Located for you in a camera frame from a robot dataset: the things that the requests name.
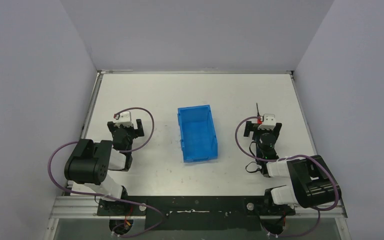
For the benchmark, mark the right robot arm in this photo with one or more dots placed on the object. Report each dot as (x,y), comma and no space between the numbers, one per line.
(312,183)

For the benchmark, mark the black red screwdriver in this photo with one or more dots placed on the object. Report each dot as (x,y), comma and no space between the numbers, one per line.
(259,118)

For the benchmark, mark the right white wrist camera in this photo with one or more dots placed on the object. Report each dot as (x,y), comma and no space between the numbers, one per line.
(268,122)

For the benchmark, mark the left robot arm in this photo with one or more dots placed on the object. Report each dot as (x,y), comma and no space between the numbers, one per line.
(90,162)

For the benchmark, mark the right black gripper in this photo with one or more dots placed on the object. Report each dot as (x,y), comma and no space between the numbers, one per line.
(250,128)

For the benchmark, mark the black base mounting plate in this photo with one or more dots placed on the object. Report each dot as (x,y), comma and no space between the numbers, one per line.
(201,213)

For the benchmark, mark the aluminium table frame rail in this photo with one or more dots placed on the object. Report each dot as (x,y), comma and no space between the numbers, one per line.
(85,207)

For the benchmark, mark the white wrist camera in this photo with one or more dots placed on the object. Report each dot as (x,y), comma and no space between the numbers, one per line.
(268,122)
(123,119)

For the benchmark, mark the blue plastic bin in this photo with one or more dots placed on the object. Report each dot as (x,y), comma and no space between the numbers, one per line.
(198,139)

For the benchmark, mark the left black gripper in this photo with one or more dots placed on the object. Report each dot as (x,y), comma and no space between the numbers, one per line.
(137,131)

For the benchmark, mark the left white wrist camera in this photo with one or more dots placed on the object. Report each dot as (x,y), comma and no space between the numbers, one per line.
(123,119)

